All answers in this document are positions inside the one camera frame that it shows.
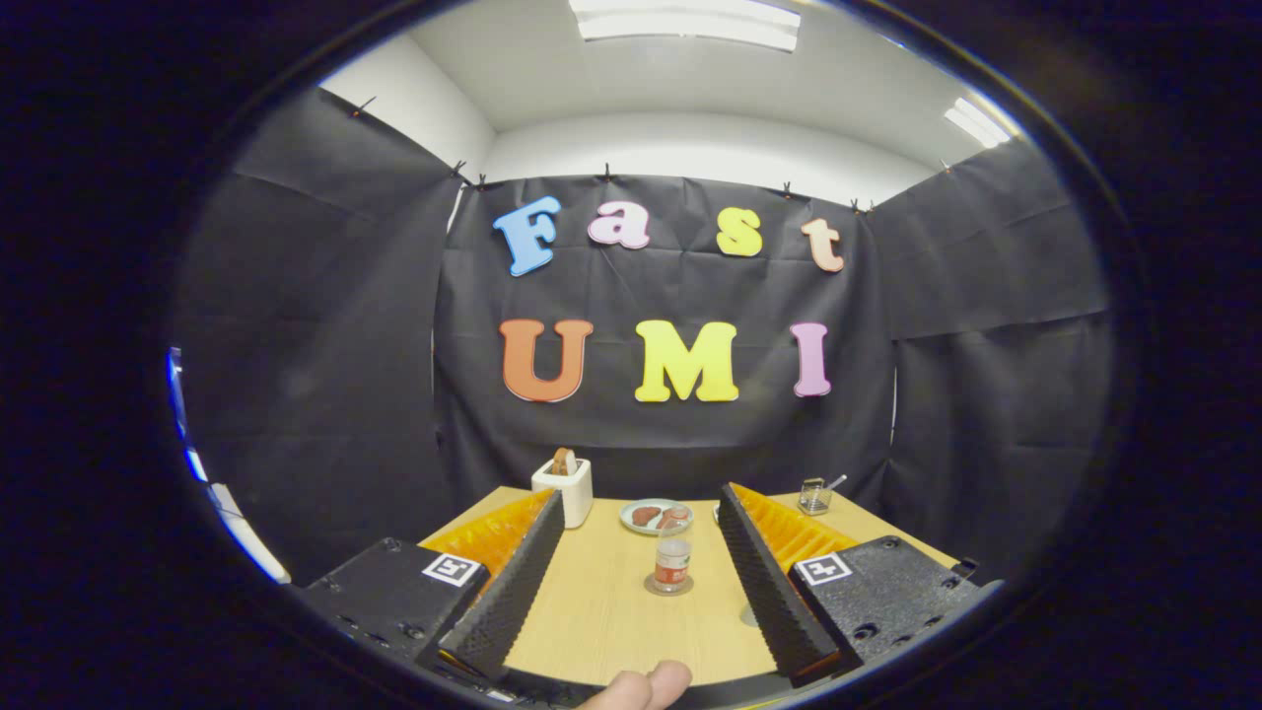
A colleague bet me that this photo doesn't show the white toaster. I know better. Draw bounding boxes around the white toaster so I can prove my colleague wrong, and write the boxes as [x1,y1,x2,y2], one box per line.
[530,457,595,530]

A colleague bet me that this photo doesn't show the clear plastic juice bottle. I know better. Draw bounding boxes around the clear plastic juice bottle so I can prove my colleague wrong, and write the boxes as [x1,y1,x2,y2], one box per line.
[655,535,692,594]

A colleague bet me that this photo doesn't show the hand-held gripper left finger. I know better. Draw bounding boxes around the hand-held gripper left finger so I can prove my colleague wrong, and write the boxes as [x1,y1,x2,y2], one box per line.
[296,488,568,691]

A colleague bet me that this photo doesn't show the wooden table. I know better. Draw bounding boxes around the wooden table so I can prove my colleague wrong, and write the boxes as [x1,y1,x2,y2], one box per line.
[419,485,962,688]

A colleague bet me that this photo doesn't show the small ceiling light panel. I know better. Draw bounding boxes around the small ceiling light panel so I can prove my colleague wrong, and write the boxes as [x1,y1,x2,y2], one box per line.
[944,96,1014,149]

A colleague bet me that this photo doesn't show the pale green plate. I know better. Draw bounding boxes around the pale green plate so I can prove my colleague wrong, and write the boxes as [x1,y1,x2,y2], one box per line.
[619,498,695,536]

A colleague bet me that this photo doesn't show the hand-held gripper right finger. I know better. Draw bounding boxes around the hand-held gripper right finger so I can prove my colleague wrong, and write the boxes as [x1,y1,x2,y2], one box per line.
[717,481,1002,688]

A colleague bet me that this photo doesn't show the large ceiling light panel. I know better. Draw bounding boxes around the large ceiling light panel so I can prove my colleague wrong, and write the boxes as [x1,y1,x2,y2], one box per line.
[569,0,802,53]

